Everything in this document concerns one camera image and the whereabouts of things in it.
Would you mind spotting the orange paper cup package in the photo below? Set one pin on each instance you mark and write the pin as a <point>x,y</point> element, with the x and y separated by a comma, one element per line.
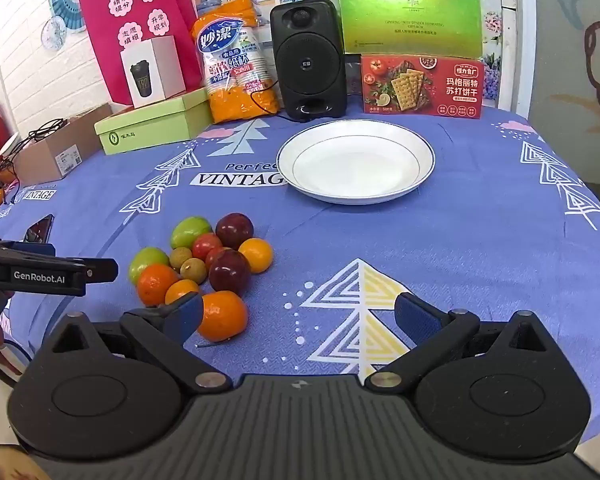
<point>235,100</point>

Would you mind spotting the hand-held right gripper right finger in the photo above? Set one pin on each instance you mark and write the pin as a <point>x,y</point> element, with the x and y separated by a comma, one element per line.
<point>414,317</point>

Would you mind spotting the blue printed tablecloth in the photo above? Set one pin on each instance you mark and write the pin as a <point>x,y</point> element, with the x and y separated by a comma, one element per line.
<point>480,240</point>

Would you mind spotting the small round paper fan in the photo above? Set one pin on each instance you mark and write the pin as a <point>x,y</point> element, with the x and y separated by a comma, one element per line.
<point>54,32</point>

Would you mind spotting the small orange mandarin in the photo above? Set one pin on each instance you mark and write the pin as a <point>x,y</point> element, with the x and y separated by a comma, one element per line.
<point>179,291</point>

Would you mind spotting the white door frame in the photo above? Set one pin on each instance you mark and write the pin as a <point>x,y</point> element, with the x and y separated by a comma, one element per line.
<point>517,35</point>

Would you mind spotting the green apple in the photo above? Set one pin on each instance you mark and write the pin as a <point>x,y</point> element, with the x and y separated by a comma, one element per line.
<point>191,230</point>
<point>146,261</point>

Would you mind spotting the green lidded box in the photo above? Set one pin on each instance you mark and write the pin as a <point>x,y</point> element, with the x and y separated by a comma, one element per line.
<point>155,125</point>

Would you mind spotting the black speaker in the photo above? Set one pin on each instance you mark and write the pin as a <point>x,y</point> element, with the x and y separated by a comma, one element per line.
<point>307,65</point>

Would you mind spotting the brown cardboard box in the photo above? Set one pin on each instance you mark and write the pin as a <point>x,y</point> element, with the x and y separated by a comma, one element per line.
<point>35,160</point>

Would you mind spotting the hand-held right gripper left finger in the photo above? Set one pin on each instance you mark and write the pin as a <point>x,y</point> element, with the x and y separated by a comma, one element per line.
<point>187,317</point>

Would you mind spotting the red yellow plum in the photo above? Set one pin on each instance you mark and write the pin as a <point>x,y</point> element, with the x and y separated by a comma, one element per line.
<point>214,256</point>
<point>206,246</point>

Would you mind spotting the shiny green gift box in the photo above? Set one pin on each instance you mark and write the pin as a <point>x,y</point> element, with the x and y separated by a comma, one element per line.
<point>410,10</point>

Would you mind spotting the large orange mandarin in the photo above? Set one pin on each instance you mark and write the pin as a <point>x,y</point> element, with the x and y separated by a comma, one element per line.
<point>225,316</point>

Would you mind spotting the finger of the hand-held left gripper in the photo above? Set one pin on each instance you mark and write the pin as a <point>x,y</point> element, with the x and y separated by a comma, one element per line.
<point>102,270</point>
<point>30,250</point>

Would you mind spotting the small brown kiwi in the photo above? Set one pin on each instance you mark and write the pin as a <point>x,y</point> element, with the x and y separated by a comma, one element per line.
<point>179,258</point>
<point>194,271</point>

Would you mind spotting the pink paper bag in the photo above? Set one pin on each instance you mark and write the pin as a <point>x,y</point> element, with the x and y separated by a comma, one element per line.
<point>105,15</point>

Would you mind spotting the red cracker box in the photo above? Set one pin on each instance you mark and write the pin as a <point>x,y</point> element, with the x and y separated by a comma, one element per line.
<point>420,87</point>

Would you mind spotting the dark red plum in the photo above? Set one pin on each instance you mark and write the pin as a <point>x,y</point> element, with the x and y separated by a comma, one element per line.
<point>229,274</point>
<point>234,230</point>

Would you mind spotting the white cup box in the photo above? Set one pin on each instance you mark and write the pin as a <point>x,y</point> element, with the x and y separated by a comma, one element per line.
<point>152,52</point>

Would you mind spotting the white plate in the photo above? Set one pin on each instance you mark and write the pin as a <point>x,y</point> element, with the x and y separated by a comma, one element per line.
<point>355,160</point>

